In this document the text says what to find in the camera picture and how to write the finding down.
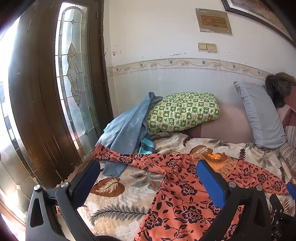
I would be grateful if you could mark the blue knitted sweater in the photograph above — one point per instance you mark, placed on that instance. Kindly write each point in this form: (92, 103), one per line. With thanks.
(124, 129)

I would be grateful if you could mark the mauve pillow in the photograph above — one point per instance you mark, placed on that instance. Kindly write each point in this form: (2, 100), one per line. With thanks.
(231, 125)

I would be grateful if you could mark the green checkered pillow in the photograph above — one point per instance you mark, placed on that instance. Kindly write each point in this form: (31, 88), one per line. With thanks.
(182, 111)

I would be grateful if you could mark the leaf printed bed blanket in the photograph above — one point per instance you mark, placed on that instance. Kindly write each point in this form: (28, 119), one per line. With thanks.
(120, 208)

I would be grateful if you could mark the wooden door with leaded glass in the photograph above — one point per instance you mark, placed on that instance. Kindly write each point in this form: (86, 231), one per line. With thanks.
(34, 92)

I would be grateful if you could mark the wall plaque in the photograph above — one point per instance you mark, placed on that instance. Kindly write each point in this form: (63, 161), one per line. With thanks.
(214, 22)

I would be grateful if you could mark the dark framed picture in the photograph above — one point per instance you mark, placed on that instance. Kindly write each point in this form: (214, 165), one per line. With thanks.
(266, 16)

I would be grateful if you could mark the grey-blue pillow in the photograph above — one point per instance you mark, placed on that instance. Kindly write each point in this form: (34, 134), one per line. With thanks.
(261, 115)

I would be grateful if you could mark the orange floral garment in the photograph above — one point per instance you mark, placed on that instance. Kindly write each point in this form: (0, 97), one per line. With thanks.
(180, 199)

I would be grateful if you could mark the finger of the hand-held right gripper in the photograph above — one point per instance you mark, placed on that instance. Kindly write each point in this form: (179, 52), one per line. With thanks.
(291, 190)

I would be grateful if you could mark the teal striped cloth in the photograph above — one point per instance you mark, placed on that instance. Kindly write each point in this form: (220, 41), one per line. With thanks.
(146, 146)

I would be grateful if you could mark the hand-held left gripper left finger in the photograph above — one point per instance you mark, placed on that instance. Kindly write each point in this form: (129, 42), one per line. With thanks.
(86, 178)

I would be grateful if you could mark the beige wall switch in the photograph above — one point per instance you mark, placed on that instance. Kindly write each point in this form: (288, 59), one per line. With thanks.
(202, 46)
(212, 48)

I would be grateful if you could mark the pink cloth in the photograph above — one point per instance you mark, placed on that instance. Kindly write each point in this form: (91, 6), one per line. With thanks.
(289, 113)

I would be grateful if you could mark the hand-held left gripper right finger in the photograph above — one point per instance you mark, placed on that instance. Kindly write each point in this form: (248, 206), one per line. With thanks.
(211, 180)

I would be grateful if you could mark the striped pillow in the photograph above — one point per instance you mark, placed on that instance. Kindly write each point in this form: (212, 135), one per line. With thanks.
(289, 150)

